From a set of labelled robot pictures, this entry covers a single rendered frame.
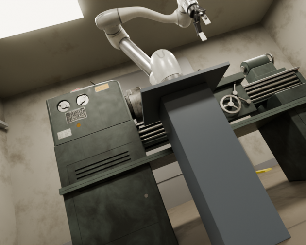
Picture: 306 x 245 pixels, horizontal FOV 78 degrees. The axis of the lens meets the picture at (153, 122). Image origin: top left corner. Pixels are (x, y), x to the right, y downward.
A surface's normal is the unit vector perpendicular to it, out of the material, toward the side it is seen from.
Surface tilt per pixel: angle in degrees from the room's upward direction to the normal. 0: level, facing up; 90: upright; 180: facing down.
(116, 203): 90
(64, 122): 90
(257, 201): 90
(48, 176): 90
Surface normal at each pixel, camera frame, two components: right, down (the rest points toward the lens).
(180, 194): 0.01, -0.35
